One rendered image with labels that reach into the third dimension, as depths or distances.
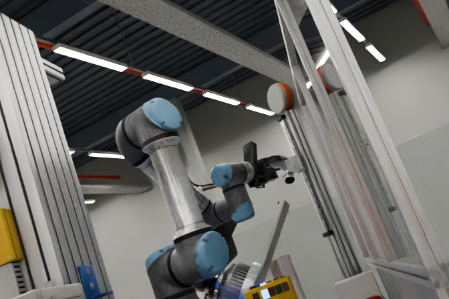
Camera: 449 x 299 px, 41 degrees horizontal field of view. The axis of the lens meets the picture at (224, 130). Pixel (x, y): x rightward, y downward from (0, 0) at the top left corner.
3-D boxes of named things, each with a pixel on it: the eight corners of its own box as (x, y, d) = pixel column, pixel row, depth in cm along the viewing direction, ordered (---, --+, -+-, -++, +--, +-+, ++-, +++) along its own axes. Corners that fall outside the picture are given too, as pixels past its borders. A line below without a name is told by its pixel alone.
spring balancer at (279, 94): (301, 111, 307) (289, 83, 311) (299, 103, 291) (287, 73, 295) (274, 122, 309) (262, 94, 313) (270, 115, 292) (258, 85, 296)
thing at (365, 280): (379, 293, 262) (369, 269, 265) (382, 296, 247) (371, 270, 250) (343, 307, 264) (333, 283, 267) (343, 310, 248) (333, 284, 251)
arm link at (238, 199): (236, 225, 199) (224, 194, 202) (261, 213, 193) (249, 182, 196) (221, 229, 193) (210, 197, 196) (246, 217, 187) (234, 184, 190)
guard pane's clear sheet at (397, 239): (367, 256, 360) (304, 105, 385) (435, 264, 117) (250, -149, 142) (367, 257, 360) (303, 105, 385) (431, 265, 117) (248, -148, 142)
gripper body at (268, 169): (265, 187, 213) (245, 191, 204) (254, 166, 216) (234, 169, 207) (280, 177, 209) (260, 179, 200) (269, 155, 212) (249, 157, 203)
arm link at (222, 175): (214, 193, 193) (204, 169, 195) (234, 190, 201) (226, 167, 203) (231, 184, 188) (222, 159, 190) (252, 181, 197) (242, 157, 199)
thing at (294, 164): (298, 173, 293) (292, 157, 295) (306, 169, 287) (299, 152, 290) (282, 178, 288) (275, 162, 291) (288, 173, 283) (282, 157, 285)
